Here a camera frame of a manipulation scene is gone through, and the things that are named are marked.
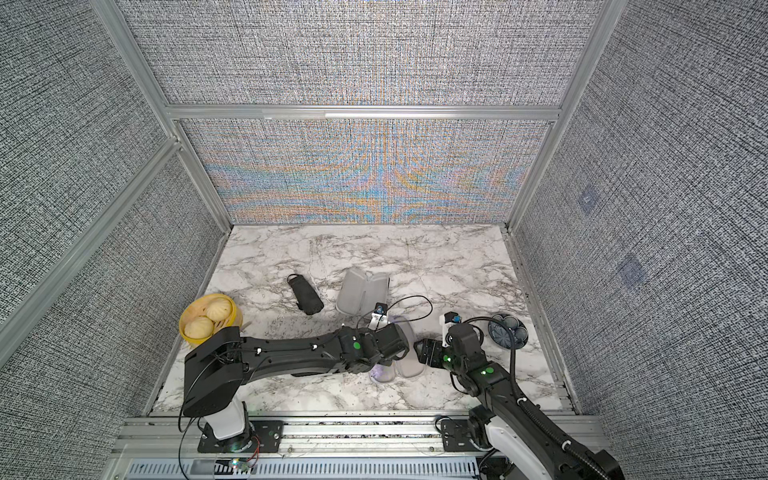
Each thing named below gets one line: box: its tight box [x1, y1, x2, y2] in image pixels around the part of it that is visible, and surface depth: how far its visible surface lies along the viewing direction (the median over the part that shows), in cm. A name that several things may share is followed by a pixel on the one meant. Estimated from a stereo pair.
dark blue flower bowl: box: [488, 314, 529, 349], surface depth 90 cm
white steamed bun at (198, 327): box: [184, 316, 214, 339], surface depth 88 cm
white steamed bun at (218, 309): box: [206, 298, 231, 321], surface depth 92 cm
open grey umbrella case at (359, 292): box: [336, 268, 390, 316], surface depth 102 cm
